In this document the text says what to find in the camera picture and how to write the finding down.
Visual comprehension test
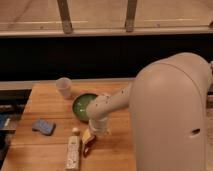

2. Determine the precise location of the left metal post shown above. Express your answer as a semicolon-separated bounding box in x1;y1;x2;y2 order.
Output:
57;0;73;34

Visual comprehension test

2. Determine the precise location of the blue sponge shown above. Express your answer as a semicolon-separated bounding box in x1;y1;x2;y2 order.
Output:
32;119;56;136

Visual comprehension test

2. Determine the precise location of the metal post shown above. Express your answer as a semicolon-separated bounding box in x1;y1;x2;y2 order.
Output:
125;0;137;32
57;0;73;34

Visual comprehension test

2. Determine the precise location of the green bowl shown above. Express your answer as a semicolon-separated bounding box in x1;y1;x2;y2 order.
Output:
72;93;97;122

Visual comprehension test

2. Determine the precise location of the white ceramic cup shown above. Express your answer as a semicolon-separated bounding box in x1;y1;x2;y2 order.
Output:
55;77;71;99

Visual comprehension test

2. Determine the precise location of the right metal post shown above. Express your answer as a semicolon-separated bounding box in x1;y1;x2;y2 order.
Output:
125;0;137;32

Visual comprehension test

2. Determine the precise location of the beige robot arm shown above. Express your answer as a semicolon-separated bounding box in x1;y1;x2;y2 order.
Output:
86;53;212;171

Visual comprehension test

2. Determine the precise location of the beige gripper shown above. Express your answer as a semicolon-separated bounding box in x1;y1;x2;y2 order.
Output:
82;117;108;144

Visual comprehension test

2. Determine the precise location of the white speckled bottle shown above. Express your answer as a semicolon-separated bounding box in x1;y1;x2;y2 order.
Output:
66;127;81;171

